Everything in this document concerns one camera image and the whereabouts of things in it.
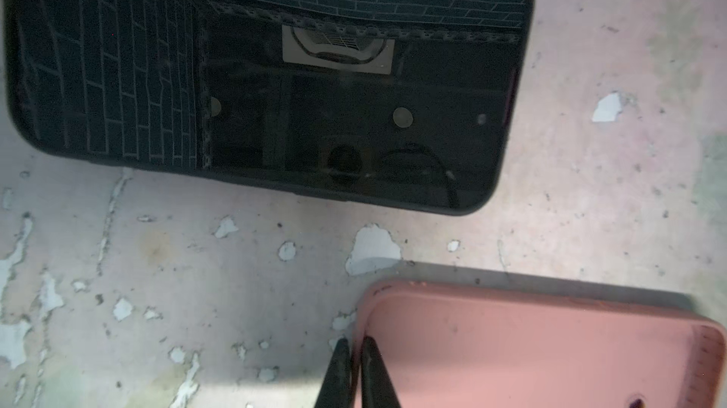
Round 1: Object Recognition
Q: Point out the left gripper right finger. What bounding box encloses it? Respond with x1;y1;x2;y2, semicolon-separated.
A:
361;336;401;408

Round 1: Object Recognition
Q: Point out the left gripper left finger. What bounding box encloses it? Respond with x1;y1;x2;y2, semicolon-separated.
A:
314;338;352;408

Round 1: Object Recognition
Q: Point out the pink phone case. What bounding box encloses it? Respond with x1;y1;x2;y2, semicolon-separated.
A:
354;280;726;407

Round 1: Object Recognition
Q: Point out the black phone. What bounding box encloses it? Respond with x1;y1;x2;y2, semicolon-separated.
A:
3;0;535;216

